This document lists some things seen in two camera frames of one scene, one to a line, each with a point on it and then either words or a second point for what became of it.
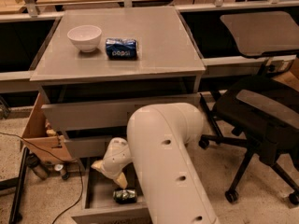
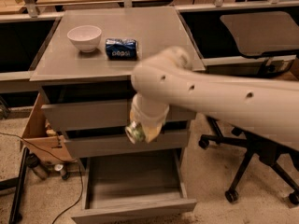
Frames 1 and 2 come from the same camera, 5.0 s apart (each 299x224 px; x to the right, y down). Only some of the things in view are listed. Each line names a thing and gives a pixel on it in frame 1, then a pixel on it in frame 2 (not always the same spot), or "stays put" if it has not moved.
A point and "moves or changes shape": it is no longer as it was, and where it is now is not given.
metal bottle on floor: [34, 161] stays put
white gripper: [111, 167] to [146, 119]
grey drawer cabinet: [99, 67] stays put
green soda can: [124, 196] moves or changes shape
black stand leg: [16, 184] stays put
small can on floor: [64, 174] stays put
